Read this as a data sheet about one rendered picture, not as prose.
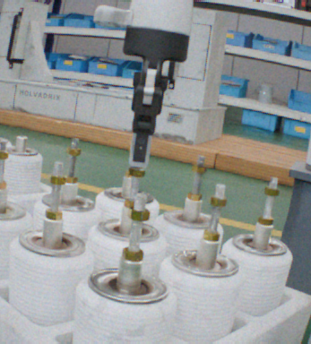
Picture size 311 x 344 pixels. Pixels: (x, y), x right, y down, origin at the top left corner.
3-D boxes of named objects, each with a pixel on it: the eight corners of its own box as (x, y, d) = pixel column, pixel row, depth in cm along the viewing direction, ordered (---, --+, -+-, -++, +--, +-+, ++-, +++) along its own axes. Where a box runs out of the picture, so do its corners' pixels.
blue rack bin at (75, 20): (81, 30, 625) (83, 14, 621) (107, 32, 613) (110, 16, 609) (61, 26, 579) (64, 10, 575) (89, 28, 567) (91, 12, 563)
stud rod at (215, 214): (209, 251, 57) (221, 184, 55) (213, 253, 56) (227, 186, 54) (201, 251, 56) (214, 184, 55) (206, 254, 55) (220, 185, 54)
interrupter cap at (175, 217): (173, 230, 68) (174, 225, 68) (155, 212, 75) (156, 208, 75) (225, 232, 70) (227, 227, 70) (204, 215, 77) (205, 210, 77)
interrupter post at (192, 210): (185, 225, 71) (189, 201, 71) (178, 219, 73) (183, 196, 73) (201, 226, 72) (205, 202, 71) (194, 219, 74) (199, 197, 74)
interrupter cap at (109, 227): (126, 248, 59) (127, 243, 59) (84, 227, 64) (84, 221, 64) (171, 239, 64) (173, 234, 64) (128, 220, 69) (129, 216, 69)
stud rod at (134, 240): (136, 273, 48) (148, 194, 46) (133, 277, 47) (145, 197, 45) (125, 270, 48) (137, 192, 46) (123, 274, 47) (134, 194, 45)
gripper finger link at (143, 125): (138, 116, 61) (132, 159, 62) (137, 117, 58) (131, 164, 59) (151, 117, 61) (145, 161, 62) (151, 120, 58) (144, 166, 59)
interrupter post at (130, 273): (142, 288, 49) (148, 256, 48) (137, 297, 46) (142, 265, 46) (118, 282, 49) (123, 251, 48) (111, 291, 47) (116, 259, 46)
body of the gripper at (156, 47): (193, 29, 55) (181, 110, 57) (188, 33, 63) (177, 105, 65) (125, 19, 55) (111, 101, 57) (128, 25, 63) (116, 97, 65)
